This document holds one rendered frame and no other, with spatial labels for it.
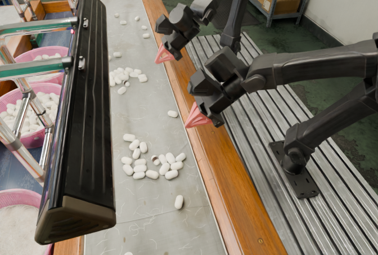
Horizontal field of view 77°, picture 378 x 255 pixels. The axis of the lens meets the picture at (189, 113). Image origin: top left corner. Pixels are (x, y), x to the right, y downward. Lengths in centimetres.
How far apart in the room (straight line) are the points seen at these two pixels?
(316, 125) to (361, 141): 142
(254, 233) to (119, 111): 56
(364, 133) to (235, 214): 165
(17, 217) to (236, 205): 53
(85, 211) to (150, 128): 54
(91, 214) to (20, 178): 64
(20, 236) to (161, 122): 46
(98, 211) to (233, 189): 41
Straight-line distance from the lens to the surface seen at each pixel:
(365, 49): 56
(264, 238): 60
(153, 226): 62
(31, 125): 92
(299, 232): 74
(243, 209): 61
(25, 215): 75
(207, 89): 57
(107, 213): 29
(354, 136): 208
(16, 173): 91
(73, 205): 26
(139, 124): 80
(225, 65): 58
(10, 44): 141
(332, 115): 64
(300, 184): 79
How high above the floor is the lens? 132
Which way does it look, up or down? 45 degrees down
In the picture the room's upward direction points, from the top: straight up
